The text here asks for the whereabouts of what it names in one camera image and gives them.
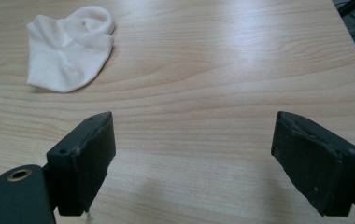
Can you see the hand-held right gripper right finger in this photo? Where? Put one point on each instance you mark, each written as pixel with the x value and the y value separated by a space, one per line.
pixel 315 165

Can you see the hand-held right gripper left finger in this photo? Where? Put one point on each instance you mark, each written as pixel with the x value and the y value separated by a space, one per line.
pixel 85 161

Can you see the white ankle sock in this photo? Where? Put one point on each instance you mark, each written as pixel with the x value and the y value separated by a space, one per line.
pixel 63 53

